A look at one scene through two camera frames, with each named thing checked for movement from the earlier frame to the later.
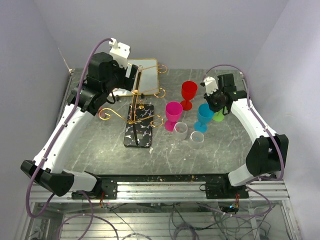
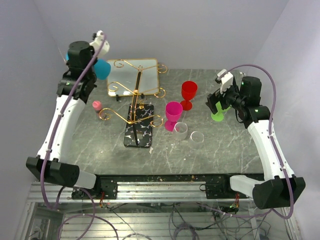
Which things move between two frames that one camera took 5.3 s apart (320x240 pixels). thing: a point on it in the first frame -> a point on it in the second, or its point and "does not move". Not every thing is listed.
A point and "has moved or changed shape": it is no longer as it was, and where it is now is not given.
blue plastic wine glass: (205, 115) has moved or changed shape
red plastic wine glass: (189, 89) does not move
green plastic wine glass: (219, 116) does not move
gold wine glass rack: (138, 131) does not move
